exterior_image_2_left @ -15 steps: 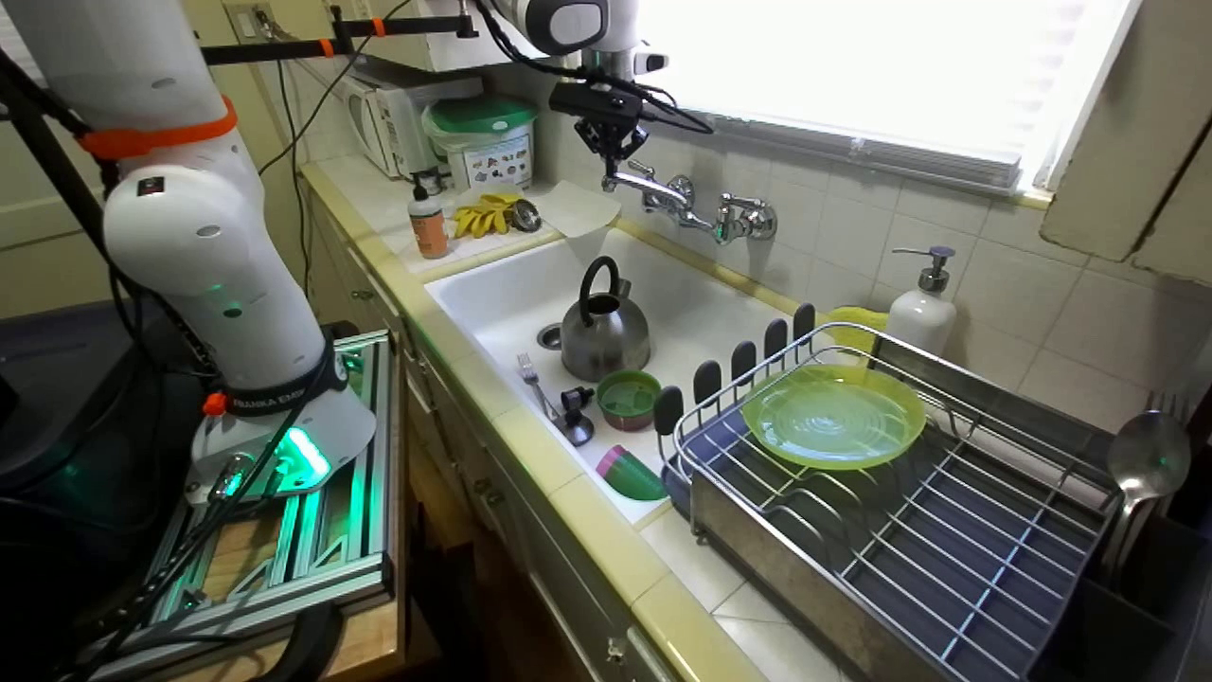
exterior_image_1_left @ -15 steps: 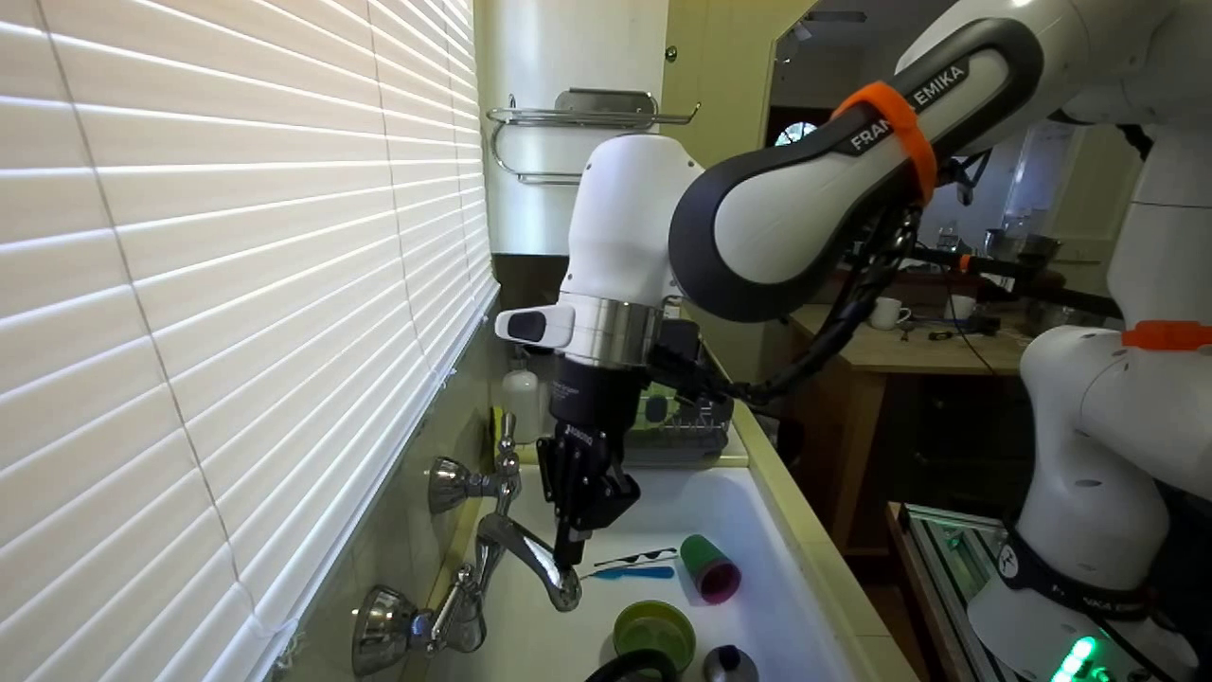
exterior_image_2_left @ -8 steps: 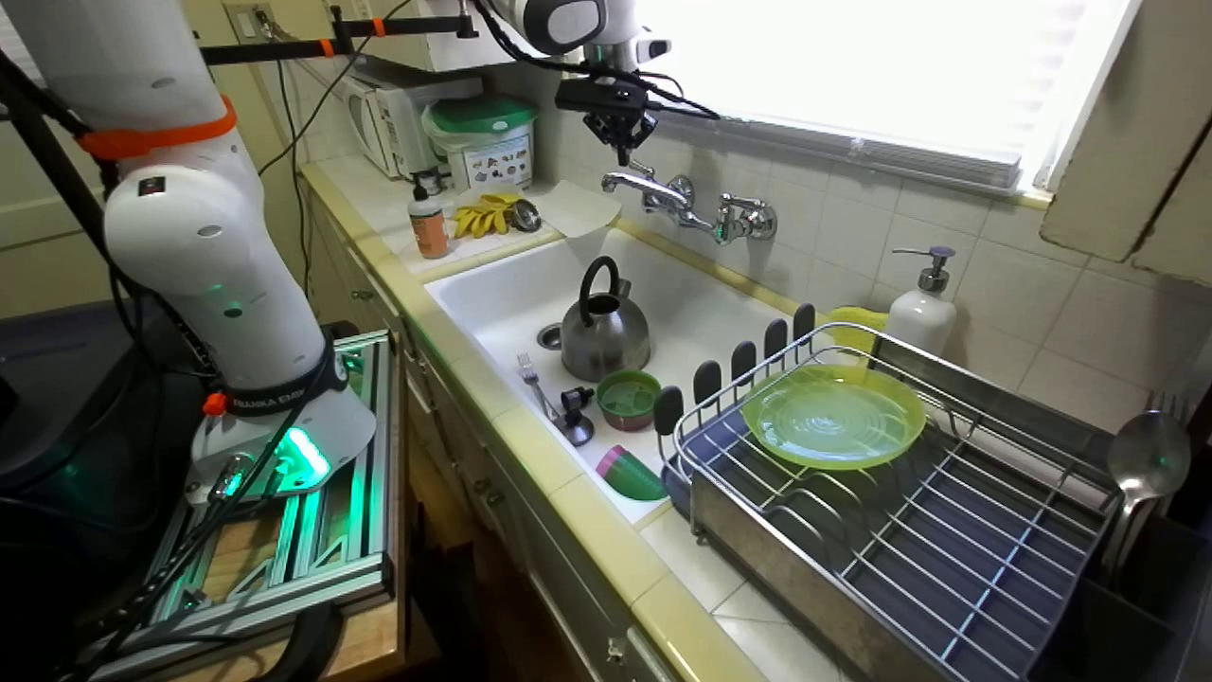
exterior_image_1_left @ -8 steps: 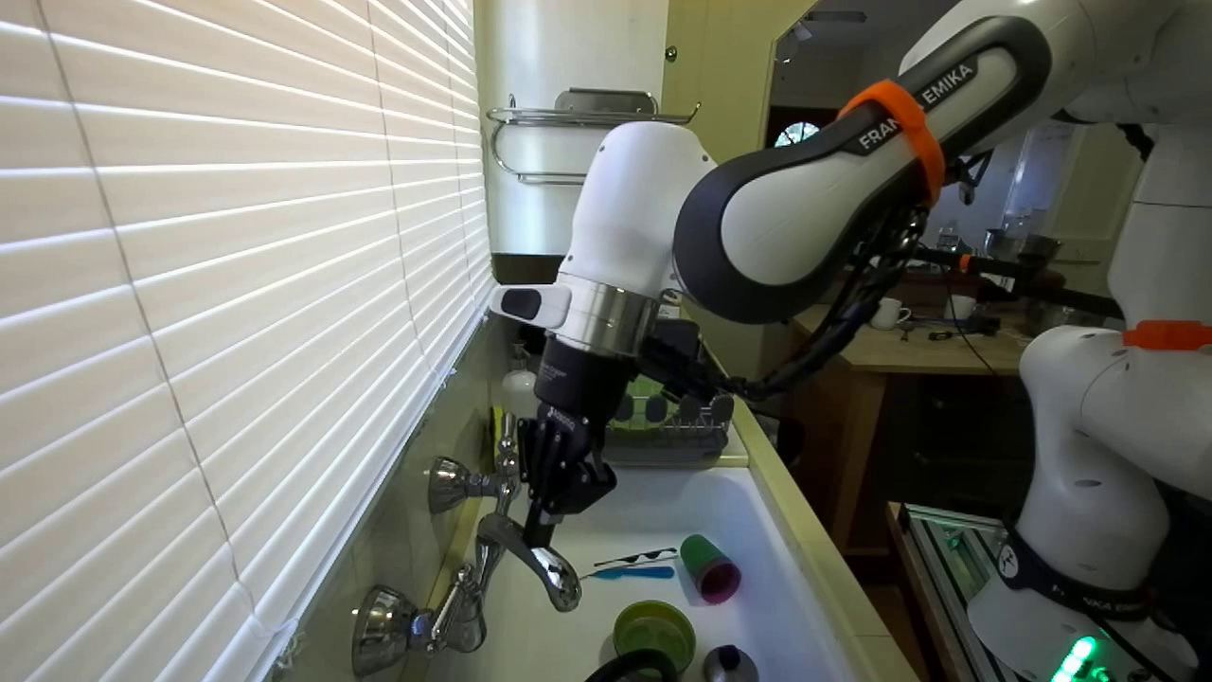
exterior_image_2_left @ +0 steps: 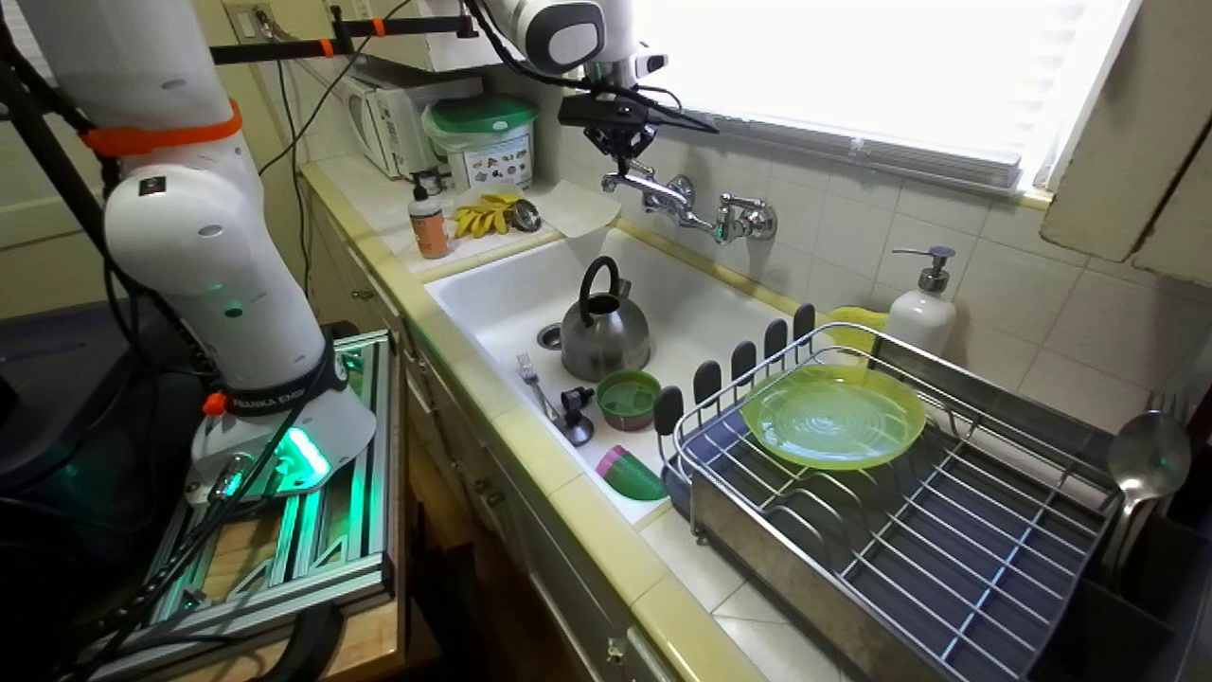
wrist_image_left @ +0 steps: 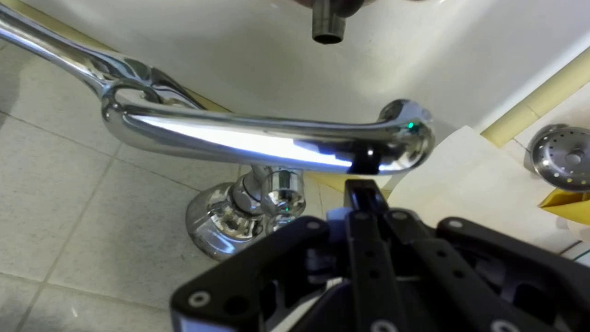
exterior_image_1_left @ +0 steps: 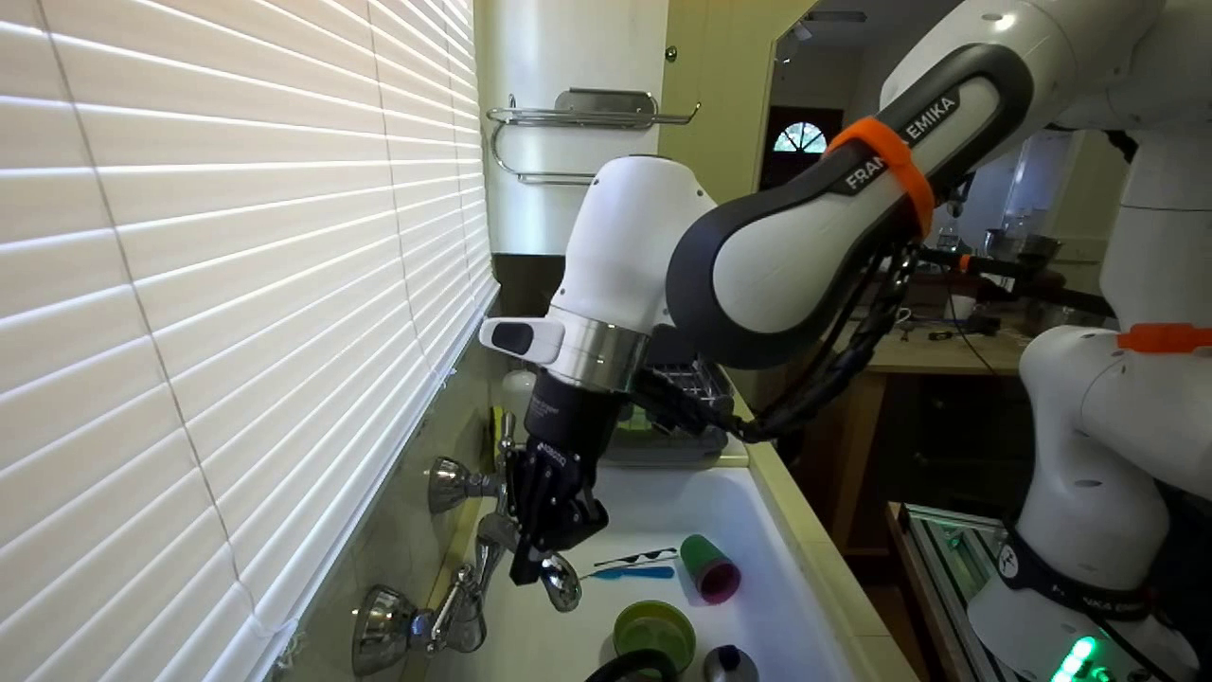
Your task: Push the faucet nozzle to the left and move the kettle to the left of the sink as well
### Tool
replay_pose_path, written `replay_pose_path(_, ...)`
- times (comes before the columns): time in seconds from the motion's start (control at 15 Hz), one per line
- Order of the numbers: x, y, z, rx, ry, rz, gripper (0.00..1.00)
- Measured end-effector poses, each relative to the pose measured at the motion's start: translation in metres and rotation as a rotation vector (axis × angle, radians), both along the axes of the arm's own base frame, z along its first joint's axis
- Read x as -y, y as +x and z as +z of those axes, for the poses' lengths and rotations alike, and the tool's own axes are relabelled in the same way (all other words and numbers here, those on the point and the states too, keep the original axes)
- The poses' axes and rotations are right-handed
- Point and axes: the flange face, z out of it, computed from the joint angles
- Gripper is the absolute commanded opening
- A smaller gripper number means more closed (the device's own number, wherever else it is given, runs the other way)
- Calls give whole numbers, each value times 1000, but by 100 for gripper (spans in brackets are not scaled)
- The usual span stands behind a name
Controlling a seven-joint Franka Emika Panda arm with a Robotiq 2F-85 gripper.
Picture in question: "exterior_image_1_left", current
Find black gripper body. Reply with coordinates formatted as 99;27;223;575
505;370;626;532

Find white wall cabinet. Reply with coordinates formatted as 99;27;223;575
474;0;674;263

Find metal paper towel holder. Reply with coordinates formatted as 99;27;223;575
485;83;699;188

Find white window blinds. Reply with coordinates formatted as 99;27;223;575
0;0;505;682

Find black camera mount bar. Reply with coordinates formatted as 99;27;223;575
921;241;1120;320

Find silver kettle lid black knob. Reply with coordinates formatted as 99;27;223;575
699;640;760;682

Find wooden table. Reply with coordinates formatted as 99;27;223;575
806;316;1051;562

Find white soap bottle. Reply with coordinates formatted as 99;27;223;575
492;369;541;426

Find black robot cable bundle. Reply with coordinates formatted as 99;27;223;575
630;240;923;446

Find orange strap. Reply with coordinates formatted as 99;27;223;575
829;114;939;240
1112;320;1212;357

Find white ceramic sink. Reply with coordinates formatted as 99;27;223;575
485;460;866;682

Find green round plate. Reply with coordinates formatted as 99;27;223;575
608;597;699;677

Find black handled utensil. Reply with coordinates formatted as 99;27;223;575
592;543;681;567

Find robot base platform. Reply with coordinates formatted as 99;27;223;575
885;501;1015;682

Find dark door arched window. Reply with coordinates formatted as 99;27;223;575
752;105;846;212

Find chrome faucet spout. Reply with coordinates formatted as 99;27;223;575
469;505;588;619

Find green cup purple rim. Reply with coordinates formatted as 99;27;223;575
676;532;747;608

